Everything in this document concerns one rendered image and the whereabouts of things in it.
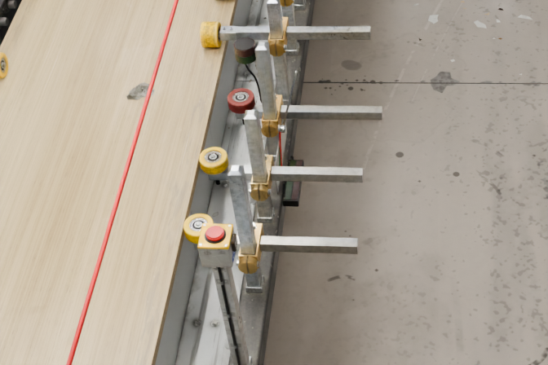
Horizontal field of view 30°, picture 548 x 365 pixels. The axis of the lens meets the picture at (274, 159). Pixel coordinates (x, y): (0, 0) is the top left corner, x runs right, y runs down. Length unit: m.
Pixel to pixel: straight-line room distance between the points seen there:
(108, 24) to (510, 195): 1.62
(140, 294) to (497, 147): 1.97
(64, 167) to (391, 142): 1.63
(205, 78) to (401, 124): 1.31
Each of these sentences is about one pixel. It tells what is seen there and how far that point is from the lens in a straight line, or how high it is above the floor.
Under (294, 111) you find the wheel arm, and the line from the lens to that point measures 3.02.
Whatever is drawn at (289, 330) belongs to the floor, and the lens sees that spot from 3.56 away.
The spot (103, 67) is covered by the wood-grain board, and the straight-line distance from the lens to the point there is 3.24.
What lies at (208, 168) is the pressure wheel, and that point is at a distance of 2.84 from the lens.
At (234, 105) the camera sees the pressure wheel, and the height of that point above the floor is 0.91.
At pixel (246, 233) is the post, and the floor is 0.94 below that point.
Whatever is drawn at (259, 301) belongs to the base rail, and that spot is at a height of 0.70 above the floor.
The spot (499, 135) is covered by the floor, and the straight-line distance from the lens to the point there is 4.18.
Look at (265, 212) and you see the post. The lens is 2.91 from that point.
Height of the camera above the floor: 2.90
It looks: 45 degrees down
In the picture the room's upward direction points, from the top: 7 degrees counter-clockwise
